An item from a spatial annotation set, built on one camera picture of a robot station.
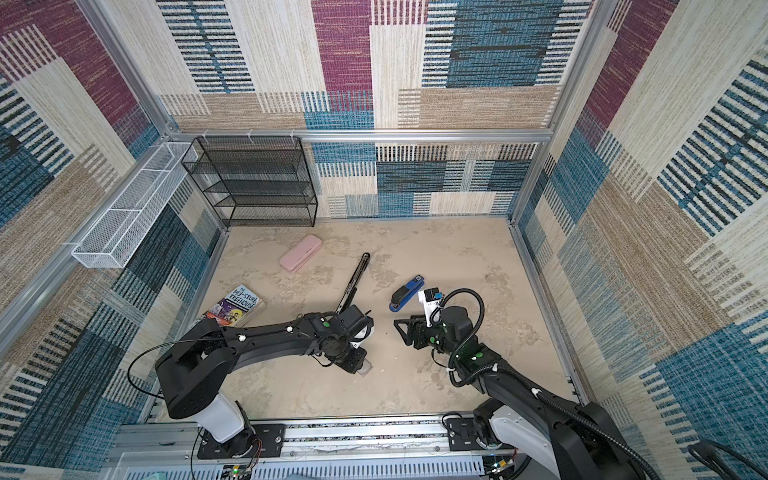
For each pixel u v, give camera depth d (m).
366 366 0.82
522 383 0.53
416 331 0.73
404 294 0.94
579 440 0.41
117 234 0.72
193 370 0.45
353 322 0.70
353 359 0.76
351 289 0.99
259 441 0.73
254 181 1.11
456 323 0.64
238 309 0.94
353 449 0.73
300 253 1.09
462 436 0.73
